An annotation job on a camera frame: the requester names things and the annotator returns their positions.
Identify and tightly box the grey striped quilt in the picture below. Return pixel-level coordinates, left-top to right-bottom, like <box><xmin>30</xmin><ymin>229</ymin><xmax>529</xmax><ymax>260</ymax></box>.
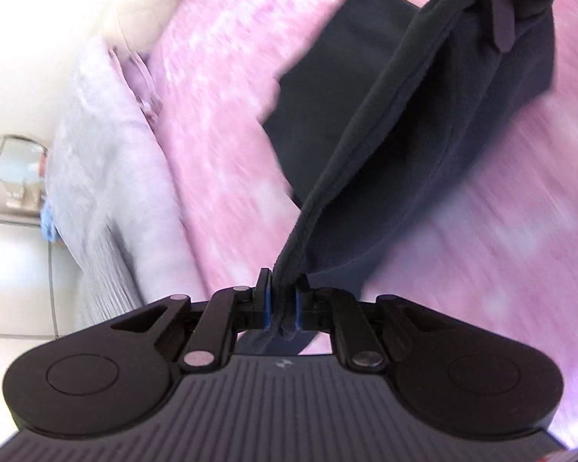
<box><xmin>45</xmin><ymin>36</ymin><xmax>208</xmax><ymax>333</ymax></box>

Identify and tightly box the white wardrobe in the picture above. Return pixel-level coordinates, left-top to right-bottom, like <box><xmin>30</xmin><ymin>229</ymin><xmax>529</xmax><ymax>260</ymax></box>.
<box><xmin>0</xmin><ymin>197</ymin><xmax>85</xmax><ymax>444</ymax></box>

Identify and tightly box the dark blue garment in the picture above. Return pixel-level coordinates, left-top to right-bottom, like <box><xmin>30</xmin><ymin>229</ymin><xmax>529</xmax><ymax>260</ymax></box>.
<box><xmin>236</xmin><ymin>0</ymin><xmax>560</xmax><ymax>354</ymax></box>

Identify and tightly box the round mirror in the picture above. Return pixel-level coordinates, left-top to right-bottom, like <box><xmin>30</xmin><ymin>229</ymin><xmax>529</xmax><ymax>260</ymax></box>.
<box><xmin>0</xmin><ymin>136</ymin><xmax>49</xmax><ymax>199</ymax></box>

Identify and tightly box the pink floral bed sheet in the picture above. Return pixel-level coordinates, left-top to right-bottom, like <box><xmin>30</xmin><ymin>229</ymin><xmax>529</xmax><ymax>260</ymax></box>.
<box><xmin>144</xmin><ymin>0</ymin><xmax>578</xmax><ymax>448</ymax></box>

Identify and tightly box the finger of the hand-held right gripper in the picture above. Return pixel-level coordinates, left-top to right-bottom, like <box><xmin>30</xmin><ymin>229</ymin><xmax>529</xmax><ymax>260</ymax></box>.
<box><xmin>482</xmin><ymin>0</ymin><xmax>517</xmax><ymax>55</ymax></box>

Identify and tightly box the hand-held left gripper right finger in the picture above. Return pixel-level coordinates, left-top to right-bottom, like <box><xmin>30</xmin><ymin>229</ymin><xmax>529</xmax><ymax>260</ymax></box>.
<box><xmin>294</xmin><ymin>286</ymin><xmax>432</xmax><ymax>371</ymax></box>

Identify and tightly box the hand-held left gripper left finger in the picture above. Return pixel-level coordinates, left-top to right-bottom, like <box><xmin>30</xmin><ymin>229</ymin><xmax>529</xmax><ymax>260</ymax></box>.
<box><xmin>111</xmin><ymin>268</ymin><xmax>273</xmax><ymax>375</ymax></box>

